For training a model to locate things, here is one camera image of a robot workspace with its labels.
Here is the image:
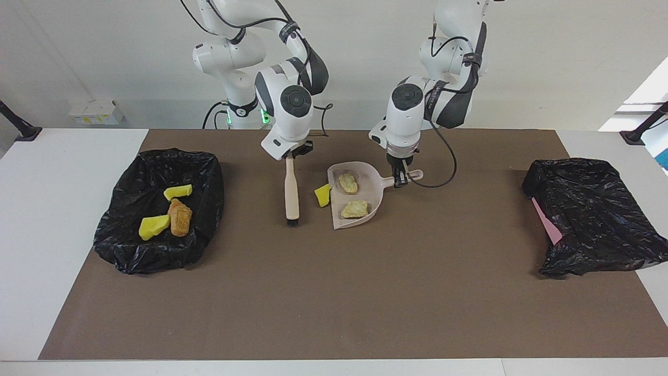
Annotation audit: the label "black right base cable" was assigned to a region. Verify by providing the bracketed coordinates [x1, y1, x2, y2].
[202, 101, 230, 130]

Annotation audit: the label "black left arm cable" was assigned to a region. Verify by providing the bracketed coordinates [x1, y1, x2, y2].
[407, 21, 459, 189]

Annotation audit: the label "white wall socket box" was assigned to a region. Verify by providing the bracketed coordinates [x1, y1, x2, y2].
[69, 100, 125, 126]

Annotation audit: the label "brown bread roll toy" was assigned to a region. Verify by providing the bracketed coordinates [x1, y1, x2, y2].
[170, 205, 193, 238]

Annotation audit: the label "crumpled black trash bag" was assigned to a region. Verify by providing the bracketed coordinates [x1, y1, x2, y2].
[522, 158, 668, 278]

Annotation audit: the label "yellow notched sponge piece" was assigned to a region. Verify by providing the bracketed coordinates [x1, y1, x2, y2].
[163, 184, 193, 202]

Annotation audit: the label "yellow diamond sponge piece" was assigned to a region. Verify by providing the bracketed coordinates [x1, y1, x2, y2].
[138, 214, 172, 241]

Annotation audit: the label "pale beige foam chunk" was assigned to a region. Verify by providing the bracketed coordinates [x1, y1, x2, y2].
[340, 199, 369, 219]

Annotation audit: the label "beige hand brush black bristles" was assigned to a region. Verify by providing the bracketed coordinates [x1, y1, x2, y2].
[284, 155, 302, 227]

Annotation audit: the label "pink plastic bin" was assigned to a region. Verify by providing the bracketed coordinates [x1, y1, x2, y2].
[531, 197, 564, 245]

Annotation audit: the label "beige plastic dustpan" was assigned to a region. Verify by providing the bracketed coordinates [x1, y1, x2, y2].
[327, 161, 424, 230]

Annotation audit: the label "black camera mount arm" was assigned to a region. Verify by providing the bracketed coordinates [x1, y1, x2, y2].
[619, 102, 668, 146]
[0, 100, 42, 143]

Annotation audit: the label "open black trash bag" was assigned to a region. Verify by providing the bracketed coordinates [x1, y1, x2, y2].
[93, 148, 226, 275]

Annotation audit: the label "brown table mat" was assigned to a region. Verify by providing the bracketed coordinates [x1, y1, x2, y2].
[38, 129, 668, 361]

